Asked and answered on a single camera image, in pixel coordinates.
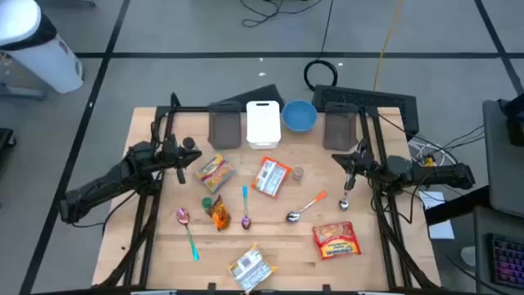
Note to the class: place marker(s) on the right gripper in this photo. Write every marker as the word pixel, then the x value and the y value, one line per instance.
pixel 364 162

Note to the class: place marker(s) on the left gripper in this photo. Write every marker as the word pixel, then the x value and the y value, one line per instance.
pixel 172 153

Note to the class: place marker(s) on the blue-edged yellow ramen packet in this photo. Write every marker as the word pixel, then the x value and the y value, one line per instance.
pixel 215 173

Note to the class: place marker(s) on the green-lidded glass jar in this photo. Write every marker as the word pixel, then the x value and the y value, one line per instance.
pixel 207 202

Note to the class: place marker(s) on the orange taco mix pouch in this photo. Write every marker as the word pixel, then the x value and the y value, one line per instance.
pixel 220 215

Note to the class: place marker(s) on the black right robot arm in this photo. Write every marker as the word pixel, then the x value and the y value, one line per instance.
pixel 442 174

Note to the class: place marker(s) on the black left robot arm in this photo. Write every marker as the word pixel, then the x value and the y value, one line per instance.
pixel 106 180

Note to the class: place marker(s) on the grey plastic bin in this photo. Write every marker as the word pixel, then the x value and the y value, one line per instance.
pixel 224 131
pixel 340 131

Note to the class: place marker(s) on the plain silver spoon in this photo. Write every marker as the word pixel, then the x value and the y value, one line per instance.
pixel 344 204

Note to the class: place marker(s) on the small brown-lidded spice jar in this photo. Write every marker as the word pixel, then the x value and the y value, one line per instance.
pixel 298 173

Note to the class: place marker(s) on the blue bowl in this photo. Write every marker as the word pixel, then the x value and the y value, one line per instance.
pixel 299 116

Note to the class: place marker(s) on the black perforated panel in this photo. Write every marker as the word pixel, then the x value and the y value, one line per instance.
pixel 368 98

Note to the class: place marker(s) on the orange ramen packet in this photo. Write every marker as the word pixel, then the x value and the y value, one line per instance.
pixel 270 177

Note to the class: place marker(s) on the red ramen packet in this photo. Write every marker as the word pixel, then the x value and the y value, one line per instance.
pixel 336 241

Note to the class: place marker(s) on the white plastic bin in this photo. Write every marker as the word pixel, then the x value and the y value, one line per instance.
pixel 263 123

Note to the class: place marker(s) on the black triangular panel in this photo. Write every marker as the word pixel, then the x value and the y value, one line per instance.
pixel 262 95

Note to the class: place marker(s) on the black desk beam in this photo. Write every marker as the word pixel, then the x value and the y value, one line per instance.
pixel 454 207

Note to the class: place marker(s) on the white paper sheet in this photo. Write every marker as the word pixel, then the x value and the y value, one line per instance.
pixel 442 230

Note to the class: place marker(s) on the white round device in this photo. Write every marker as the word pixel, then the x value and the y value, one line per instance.
pixel 468 256

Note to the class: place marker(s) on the grey desk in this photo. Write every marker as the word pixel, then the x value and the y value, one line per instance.
pixel 504 176

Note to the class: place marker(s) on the white trash can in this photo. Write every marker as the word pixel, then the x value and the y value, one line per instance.
pixel 43 61

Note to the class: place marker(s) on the metal floor stand base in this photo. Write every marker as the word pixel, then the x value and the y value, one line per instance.
pixel 24 93

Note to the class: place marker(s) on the black caster wheel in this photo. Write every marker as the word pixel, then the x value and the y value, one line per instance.
pixel 6 138

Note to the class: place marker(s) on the backlit keyboard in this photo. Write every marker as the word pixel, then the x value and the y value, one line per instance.
pixel 507 262

